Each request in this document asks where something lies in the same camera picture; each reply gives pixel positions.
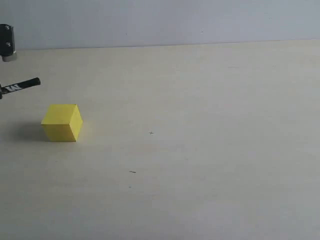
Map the black and white marker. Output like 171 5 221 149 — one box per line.
0 77 41 95

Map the yellow cube block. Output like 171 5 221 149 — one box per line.
41 104 83 142

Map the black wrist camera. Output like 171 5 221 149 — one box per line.
0 24 17 62

